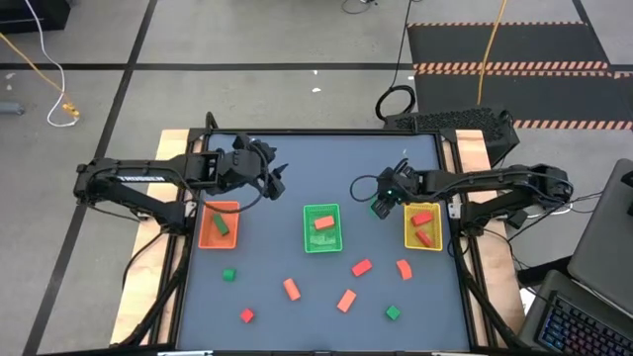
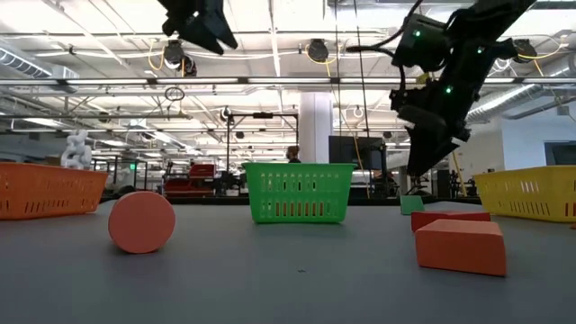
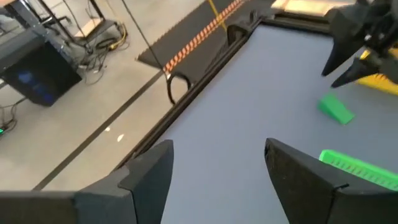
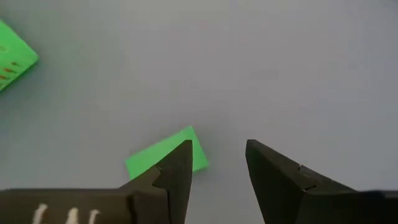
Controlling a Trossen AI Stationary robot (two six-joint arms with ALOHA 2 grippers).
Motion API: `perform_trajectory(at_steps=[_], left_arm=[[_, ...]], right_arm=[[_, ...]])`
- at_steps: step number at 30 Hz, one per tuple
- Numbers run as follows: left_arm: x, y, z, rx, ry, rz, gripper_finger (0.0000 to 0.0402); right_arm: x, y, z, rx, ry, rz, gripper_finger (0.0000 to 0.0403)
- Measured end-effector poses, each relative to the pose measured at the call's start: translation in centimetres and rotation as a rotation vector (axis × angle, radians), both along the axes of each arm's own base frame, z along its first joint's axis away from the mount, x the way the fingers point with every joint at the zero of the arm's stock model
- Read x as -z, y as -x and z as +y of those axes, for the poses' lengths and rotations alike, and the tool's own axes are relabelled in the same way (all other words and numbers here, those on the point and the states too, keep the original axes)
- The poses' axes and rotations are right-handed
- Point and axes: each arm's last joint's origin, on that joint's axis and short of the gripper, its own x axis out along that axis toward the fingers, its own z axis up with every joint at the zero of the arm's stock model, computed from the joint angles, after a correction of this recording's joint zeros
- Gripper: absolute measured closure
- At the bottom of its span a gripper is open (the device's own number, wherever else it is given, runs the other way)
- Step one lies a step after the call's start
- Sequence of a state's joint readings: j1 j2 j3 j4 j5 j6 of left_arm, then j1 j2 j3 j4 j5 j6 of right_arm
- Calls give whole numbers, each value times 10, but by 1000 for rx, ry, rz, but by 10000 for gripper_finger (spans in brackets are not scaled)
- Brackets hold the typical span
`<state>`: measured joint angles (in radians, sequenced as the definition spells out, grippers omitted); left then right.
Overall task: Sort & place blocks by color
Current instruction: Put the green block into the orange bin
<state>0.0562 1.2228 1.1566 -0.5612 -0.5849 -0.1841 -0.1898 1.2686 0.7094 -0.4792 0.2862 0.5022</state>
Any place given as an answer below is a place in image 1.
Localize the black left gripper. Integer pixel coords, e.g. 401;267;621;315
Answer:
212;133;290;202

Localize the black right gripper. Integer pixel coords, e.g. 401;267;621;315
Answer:
370;165;426;221

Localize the yellow plastic basket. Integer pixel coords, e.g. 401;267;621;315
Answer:
404;202;444;252

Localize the green plastic basket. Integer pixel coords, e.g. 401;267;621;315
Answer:
303;203;343;254

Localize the orange plastic basket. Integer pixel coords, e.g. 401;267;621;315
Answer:
198;200;241;250

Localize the wooden table board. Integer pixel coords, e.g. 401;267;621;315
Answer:
109;129;199;346
453;129;526;337

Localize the black perforated box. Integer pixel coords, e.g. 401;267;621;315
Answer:
383;106;521;167

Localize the black mat with orange stripes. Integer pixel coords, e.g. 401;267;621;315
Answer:
406;21;633;131

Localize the gray laptop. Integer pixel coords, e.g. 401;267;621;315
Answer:
567;157;633;317

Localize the black computer keyboard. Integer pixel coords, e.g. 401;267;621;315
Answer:
518;269;633;356

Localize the black computer tower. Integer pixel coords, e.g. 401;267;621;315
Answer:
0;0;70;34

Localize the black table frame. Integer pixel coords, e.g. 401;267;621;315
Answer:
147;111;533;356

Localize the black coiled cable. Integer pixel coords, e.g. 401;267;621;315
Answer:
374;0;417;123

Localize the yellow hanging cable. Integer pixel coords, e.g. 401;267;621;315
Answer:
476;0;508;106

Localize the white floor cable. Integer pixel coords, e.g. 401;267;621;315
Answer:
23;0;80;129

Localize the yellow floor cable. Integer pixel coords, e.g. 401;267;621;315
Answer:
0;32;81;119

